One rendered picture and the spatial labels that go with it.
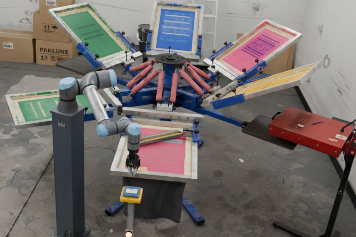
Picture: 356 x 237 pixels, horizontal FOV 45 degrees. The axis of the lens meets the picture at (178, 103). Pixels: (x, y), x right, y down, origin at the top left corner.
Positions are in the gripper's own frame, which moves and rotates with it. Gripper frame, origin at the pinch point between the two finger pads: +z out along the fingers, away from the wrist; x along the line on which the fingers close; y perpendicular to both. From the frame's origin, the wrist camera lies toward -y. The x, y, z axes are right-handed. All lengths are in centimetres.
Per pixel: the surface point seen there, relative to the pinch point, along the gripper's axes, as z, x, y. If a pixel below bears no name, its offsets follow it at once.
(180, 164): 15, 30, -38
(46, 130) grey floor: 110, -132, -229
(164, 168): 14.8, 18.6, -31.3
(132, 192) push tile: 13.2, 0.6, 1.7
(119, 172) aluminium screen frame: 11.9, -10.4, -17.3
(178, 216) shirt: 52, 32, -26
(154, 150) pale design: 15, 10, -54
